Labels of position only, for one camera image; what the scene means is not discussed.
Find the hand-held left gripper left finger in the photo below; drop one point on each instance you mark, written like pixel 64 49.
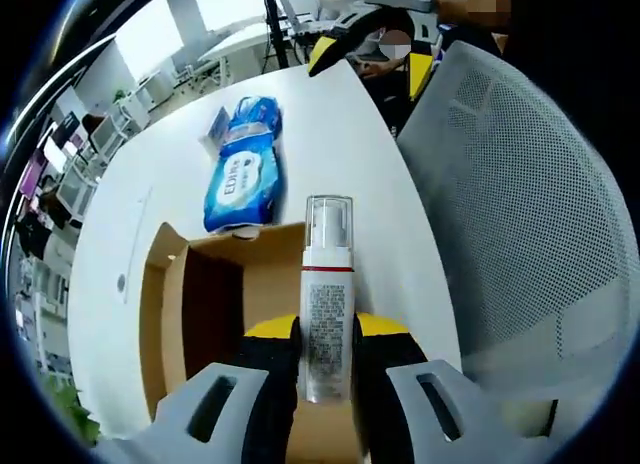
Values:
pixel 270 384

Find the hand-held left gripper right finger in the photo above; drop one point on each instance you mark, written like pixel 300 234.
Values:
pixel 385 374

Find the white pump bottle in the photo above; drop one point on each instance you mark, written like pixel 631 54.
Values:
pixel 327 294

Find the brown cardboard shoe box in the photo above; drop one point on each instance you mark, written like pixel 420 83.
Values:
pixel 270 284

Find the light blue wet wipes pack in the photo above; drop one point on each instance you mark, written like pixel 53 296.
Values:
pixel 245 189

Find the dark blue tissue pack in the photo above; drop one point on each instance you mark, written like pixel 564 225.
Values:
pixel 255 121

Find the small white carton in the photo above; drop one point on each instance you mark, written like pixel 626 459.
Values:
pixel 216 129

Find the grey mesh office chair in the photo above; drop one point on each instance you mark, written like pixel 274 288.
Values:
pixel 525 209

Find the potted green plant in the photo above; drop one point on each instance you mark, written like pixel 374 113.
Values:
pixel 70 409

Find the purple wall screen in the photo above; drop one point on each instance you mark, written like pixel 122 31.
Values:
pixel 35 174

